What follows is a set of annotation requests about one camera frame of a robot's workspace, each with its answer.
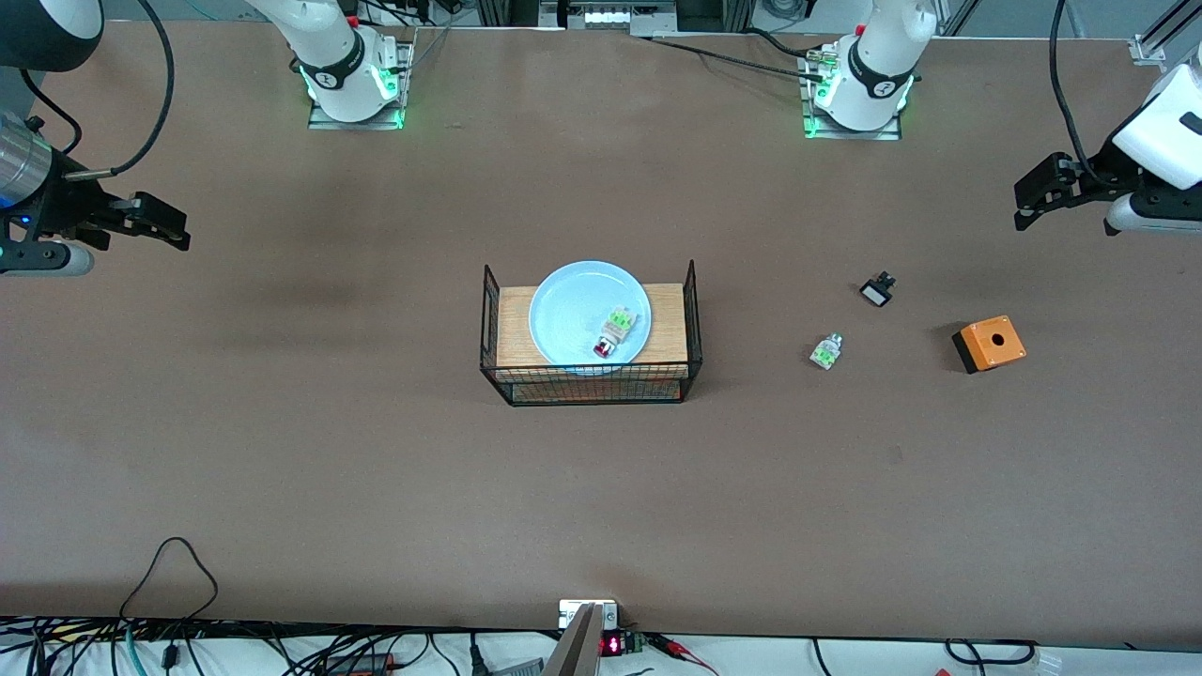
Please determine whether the wooden board shelf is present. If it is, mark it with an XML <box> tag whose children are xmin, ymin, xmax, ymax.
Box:
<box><xmin>495</xmin><ymin>284</ymin><xmax>691</xmax><ymax>369</ymax></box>

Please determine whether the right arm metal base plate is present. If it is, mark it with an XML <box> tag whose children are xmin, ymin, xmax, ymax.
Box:
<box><xmin>307</xmin><ymin>26</ymin><xmax>417</xmax><ymax>131</ymax></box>

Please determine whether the silver metal bracket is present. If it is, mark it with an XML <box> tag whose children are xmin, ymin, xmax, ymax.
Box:
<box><xmin>559</xmin><ymin>599</ymin><xmax>619</xmax><ymax>630</ymax></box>

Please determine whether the orange button enclosure box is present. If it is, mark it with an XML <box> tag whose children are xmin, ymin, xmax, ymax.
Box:
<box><xmin>951</xmin><ymin>315</ymin><xmax>1027</xmax><ymax>375</ymax></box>

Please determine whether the black wire mesh basket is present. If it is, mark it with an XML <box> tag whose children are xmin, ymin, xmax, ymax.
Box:
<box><xmin>480</xmin><ymin>260</ymin><xmax>704</xmax><ymax>407</ymax></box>

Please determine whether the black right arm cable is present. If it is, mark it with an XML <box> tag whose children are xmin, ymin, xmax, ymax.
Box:
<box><xmin>19</xmin><ymin>0</ymin><xmax>177</xmax><ymax>181</ymax></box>

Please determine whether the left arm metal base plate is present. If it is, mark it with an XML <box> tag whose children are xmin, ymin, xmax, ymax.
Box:
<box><xmin>798</xmin><ymin>45</ymin><xmax>904</xmax><ymax>143</ymax></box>

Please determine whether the red push button switch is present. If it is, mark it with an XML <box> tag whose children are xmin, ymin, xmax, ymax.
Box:
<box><xmin>593</xmin><ymin>307</ymin><xmax>637</xmax><ymax>360</ymax></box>

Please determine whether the light blue round plate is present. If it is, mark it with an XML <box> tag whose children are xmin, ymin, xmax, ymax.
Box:
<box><xmin>529</xmin><ymin>260</ymin><xmax>653</xmax><ymax>374</ymax></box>

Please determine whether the black cable to arm base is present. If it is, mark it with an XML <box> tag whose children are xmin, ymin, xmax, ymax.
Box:
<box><xmin>643</xmin><ymin>36</ymin><xmax>827</xmax><ymax>84</ymax></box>

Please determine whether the aluminium profile post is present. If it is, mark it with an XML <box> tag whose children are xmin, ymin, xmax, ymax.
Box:
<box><xmin>1130</xmin><ymin>0</ymin><xmax>1202</xmax><ymax>67</ymax></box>

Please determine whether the flat black cable loop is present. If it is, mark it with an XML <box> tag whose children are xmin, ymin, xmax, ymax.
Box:
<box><xmin>945</xmin><ymin>638</ymin><xmax>1039</xmax><ymax>667</ymax></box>

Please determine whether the grey aluminium bar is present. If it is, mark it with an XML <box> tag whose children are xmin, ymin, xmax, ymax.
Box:
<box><xmin>543</xmin><ymin>604</ymin><xmax>603</xmax><ymax>676</ymax></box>

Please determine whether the aluminium frame structure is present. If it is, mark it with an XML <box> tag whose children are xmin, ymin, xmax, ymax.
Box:
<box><xmin>474</xmin><ymin>0</ymin><xmax>757</xmax><ymax>38</ymax></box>

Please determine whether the black power adapter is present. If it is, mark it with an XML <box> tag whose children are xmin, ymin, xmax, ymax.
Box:
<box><xmin>324</xmin><ymin>653</ymin><xmax>395</xmax><ymax>676</ymax></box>

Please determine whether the red clip lead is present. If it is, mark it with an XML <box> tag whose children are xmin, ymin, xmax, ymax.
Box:
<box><xmin>648</xmin><ymin>634</ymin><xmax>719</xmax><ymax>676</ymax></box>

